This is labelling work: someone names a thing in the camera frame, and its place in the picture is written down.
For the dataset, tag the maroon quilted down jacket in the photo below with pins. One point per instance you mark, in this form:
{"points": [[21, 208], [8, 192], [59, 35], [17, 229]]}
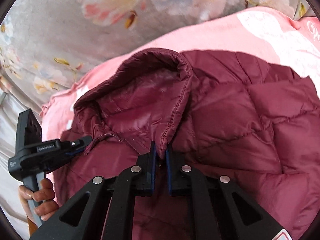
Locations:
{"points": [[228, 113]]}

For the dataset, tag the grey floral bed sheet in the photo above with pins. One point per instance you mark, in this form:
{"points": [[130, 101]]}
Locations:
{"points": [[48, 45]]}

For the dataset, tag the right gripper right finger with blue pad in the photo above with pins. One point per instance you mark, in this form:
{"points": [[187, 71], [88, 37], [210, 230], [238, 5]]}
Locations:
{"points": [[177, 184]]}

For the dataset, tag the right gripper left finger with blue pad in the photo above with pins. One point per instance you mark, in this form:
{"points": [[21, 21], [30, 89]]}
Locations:
{"points": [[146, 178]]}

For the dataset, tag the person's left hand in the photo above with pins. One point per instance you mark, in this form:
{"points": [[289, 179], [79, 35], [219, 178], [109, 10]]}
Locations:
{"points": [[45, 195]]}

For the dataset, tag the pink fleece blanket white bows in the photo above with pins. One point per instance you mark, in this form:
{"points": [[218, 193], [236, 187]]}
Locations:
{"points": [[263, 33]]}

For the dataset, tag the orange sleeve forearm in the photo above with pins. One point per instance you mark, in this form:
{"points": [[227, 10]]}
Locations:
{"points": [[32, 226]]}

